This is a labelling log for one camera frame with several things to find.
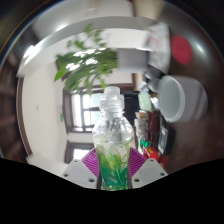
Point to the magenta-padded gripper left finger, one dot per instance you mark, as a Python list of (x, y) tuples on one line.
[(76, 173)]

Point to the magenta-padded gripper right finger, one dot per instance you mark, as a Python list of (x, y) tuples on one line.
[(150, 173)]

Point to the clear green-label drink bottle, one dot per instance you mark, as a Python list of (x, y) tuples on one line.
[(113, 140)]

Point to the brown-framed window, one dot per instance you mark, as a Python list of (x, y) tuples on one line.
[(80, 153)]

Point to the flat black device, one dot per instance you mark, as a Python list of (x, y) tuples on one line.
[(164, 138)]

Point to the dark tray with small jars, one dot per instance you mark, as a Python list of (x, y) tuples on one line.
[(146, 125)]

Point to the green exit sign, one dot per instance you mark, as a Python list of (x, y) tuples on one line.
[(61, 117)]

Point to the brown wooden glazed double door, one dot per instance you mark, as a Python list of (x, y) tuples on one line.
[(85, 111)]

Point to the green folded cloth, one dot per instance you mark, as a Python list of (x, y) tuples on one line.
[(145, 101)]

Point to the white mug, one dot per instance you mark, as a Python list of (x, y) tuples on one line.
[(180, 98)]

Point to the potted plant in white pot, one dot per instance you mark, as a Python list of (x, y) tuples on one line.
[(90, 65)]

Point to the flat round red coaster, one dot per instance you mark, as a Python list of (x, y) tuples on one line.
[(181, 50)]

